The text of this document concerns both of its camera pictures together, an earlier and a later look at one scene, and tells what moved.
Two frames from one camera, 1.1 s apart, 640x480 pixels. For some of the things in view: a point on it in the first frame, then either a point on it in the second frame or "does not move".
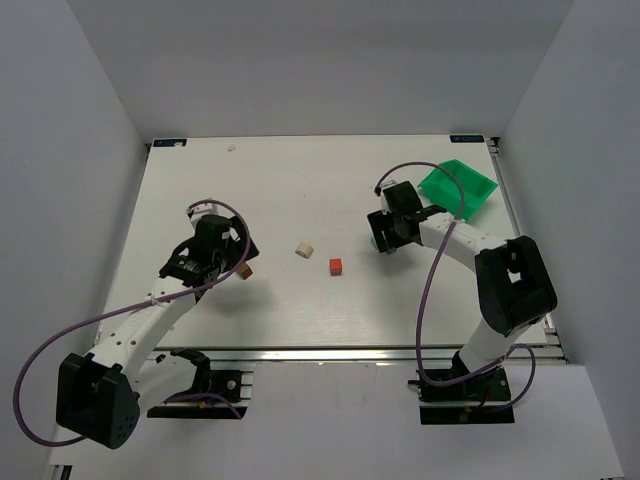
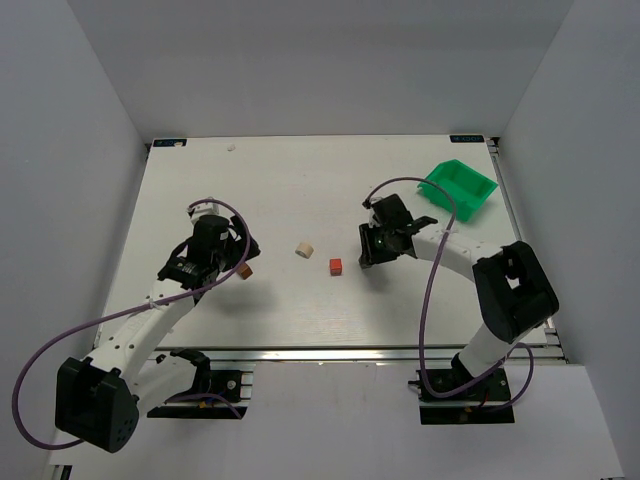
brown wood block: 244,271 does not move
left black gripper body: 239,245 does not move
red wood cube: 335,265 does not move
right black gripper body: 382,230 → 367,245
